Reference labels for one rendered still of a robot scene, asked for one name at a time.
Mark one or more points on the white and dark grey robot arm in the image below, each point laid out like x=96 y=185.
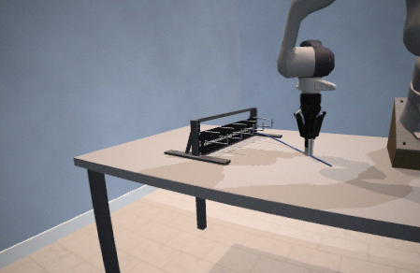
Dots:
x=312 y=59

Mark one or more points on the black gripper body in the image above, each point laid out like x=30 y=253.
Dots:
x=310 y=101

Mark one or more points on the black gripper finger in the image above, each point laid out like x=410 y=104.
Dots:
x=303 y=131
x=315 y=131

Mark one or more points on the black patch panel rack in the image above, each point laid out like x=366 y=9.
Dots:
x=204 y=143

